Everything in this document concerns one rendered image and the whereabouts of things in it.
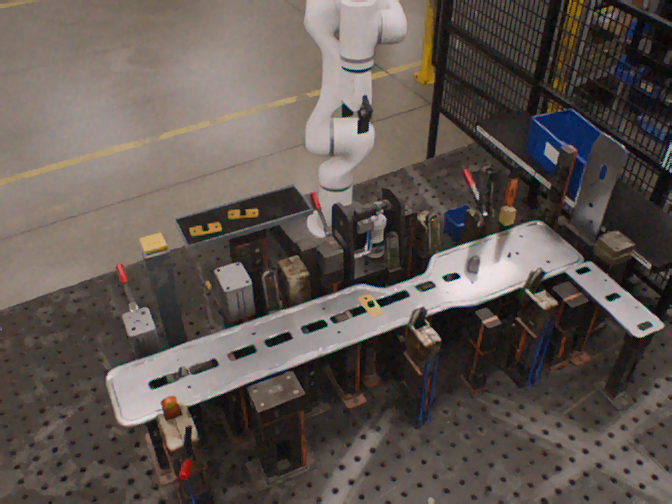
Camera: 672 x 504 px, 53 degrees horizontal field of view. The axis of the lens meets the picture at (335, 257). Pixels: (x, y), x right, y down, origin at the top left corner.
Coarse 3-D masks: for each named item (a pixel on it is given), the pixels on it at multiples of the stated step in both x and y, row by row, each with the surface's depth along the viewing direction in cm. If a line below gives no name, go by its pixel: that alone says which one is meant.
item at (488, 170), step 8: (488, 168) 197; (480, 176) 198; (488, 176) 196; (496, 176) 195; (480, 184) 199; (488, 184) 200; (480, 192) 200; (488, 192) 201; (480, 200) 202; (488, 200) 203; (480, 208) 203; (488, 208) 204; (488, 216) 206
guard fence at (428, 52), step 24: (432, 0) 454; (504, 0) 399; (528, 0) 383; (576, 0) 350; (432, 24) 464; (504, 24) 406; (528, 24) 390; (576, 24) 360; (432, 48) 476; (456, 48) 453; (504, 48) 413; (528, 48) 397; (552, 48) 380; (432, 72) 490; (456, 72) 462; (480, 72) 442; (504, 72) 422; (528, 72) 405; (504, 96) 431
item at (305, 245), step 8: (304, 240) 190; (312, 240) 191; (296, 248) 191; (304, 248) 188; (312, 248) 188; (304, 256) 189; (312, 256) 190; (304, 264) 191; (312, 264) 193; (312, 272) 195; (312, 280) 197; (312, 288) 199; (312, 296) 201; (312, 328) 211
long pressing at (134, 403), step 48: (480, 240) 205; (528, 240) 205; (384, 288) 189; (432, 288) 190; (480, 288) 190; (240, 336) 177; (336, 336) 176; (144, 384) 165; (192, 384) 165; (240, 384) 165
